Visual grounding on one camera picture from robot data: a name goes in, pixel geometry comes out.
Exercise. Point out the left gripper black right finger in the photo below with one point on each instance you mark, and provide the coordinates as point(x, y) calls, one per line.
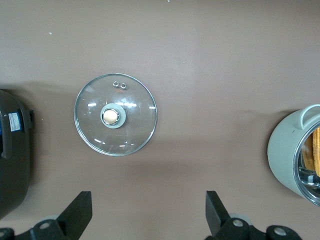
point(220, 215)

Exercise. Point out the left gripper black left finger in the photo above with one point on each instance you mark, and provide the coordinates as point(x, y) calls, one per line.
point(75, 215)

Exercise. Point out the glass pot lid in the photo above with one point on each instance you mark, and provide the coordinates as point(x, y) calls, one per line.
point(95, 130)

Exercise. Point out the yellow corn cob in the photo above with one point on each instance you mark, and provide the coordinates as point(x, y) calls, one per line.
point(315, 150)

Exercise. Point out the grey steel pot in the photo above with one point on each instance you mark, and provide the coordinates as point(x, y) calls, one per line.
point(282, 150)

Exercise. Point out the black rice cooker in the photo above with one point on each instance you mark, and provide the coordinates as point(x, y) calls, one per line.
point(12, 175)

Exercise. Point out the brown table mat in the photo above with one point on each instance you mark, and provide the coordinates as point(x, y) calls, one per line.
point(175, 37)

